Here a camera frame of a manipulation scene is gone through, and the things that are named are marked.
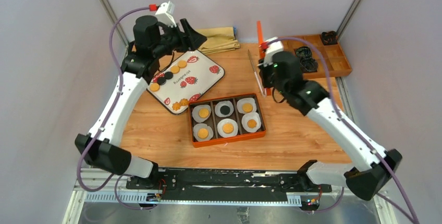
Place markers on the swirl yellow cookie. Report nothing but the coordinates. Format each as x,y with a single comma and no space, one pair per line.
251,123

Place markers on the round yellow cookie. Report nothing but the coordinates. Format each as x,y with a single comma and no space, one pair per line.
174,69
204,113
182,64
203,133
247,107
228,128
154,87

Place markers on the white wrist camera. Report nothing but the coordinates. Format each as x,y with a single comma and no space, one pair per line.
271,50
164,13

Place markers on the white paper cup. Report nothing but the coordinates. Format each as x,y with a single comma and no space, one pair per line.
246,100
195,114
219,104
249,116
199,126
220,130

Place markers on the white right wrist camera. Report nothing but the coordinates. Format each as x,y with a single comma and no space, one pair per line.
271,50

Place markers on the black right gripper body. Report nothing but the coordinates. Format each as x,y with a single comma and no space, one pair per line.
267,80

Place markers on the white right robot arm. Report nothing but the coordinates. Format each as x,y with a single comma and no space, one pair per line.
371,164

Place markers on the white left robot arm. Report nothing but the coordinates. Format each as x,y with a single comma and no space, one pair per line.
100,147

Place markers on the white paper cup back right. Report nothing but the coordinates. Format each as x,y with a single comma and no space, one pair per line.
246,100

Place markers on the wooden compartment organizer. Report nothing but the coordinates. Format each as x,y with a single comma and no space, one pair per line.
335,58

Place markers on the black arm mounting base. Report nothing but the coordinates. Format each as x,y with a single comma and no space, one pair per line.
223,185

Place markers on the dark rolled item in corner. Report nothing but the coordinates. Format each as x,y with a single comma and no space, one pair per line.
329,38

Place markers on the white paper cup front middle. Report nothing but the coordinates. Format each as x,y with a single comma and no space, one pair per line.
220,130

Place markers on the white paper cup back left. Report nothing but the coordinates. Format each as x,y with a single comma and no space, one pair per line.
195,114

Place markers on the white strawberry tray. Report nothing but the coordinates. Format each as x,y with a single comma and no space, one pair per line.
192,82

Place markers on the white paper cup front right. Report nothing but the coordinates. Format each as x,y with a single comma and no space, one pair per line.
249,116

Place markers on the orange box lid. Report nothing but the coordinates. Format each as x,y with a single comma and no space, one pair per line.
260,42

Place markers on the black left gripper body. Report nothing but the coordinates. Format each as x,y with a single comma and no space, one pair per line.
171,40

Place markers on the white paper cup front left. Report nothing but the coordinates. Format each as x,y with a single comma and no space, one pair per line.
199,126

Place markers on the metal tongs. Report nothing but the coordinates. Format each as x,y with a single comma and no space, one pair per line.
262,91

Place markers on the black sandwich cookie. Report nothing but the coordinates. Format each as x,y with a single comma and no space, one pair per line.
168,75
161,81
225,110

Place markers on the white paper cup back middle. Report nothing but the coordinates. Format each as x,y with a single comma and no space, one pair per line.
219,104

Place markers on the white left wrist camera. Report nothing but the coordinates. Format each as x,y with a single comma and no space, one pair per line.
164,13

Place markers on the orange compartment cookie box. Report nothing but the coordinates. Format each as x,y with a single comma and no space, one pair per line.
213,120

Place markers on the folded yellow cloth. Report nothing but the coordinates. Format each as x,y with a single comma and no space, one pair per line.
219,40

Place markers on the flower yellow cookie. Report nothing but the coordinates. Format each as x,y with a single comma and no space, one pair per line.
176,106
184,102

